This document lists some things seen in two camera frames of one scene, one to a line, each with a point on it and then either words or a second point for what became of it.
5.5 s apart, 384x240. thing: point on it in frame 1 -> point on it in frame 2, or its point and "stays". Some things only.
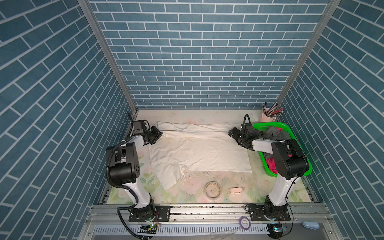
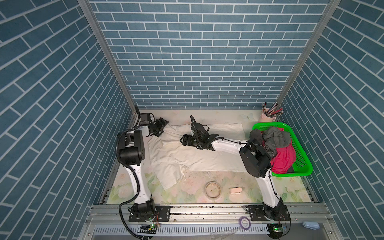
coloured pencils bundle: x=272 y=111 stays
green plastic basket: x=286 y=128 stays
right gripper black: x=232 y=131 -> x=185 y=137
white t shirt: x=195 y=147 stays
